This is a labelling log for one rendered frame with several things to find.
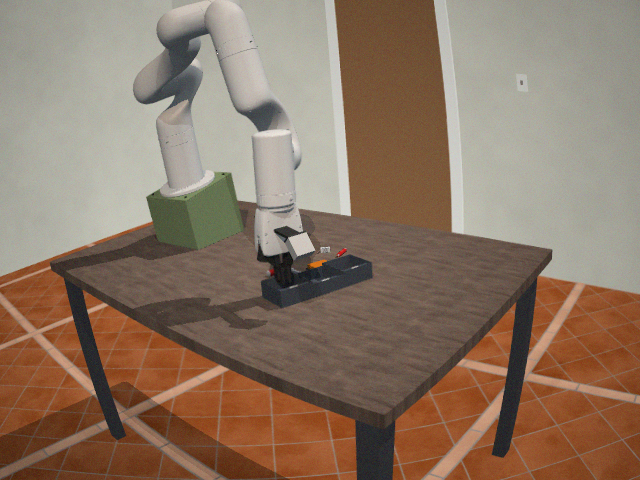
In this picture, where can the orange flat block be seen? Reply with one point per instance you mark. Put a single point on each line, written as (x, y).
(315, 264)

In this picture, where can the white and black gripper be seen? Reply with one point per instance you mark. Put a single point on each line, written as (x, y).
(272, 244)

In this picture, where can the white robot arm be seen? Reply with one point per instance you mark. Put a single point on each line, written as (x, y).
(178, 30)

